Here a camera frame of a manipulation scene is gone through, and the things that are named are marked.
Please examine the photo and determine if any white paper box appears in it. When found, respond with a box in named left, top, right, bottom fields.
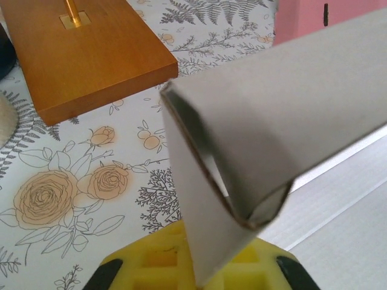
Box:
left=159, top=6, right=387, bottom=290

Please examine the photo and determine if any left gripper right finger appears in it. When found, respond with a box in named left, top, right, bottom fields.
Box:
left=208, top=237, right=315, bottom=290

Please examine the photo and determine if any gold wire rack wooden base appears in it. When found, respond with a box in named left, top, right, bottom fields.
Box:
left=0, top=0, right=178, bottom=126

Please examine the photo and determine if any floral table cover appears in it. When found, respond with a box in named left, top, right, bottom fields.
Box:
left=0, top=0, right=276, bottom=290

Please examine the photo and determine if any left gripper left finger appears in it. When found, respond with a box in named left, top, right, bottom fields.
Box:
left=86, top=219, right=198, bottom=290

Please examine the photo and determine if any dark blue mug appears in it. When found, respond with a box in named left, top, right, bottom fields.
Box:
left=0, top=22, right=16, bottom=81

